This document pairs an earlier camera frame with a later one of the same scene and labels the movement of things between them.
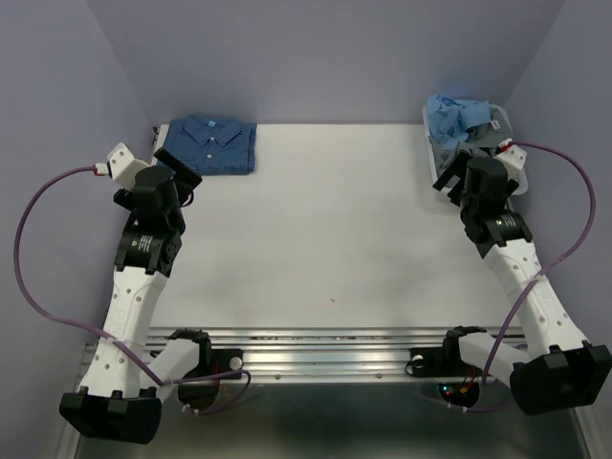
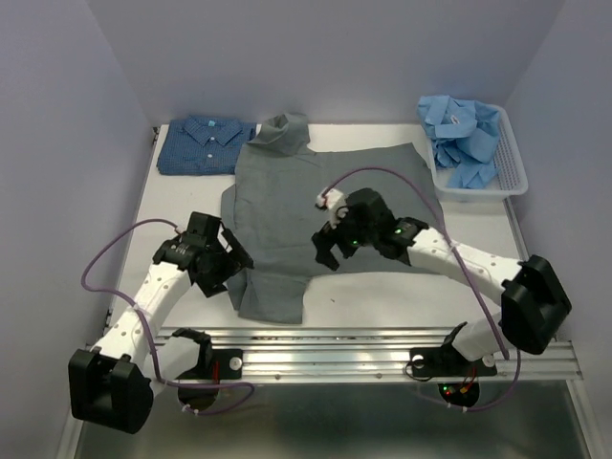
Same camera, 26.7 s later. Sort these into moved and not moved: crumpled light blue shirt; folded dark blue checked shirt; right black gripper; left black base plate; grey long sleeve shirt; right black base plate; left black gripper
Moved: grey long sleeve shirt; left black gripper; right black gripper
Not moved: left black base plate; crumpled light blue shirt; right black base plate; folded dark blue checked shirt
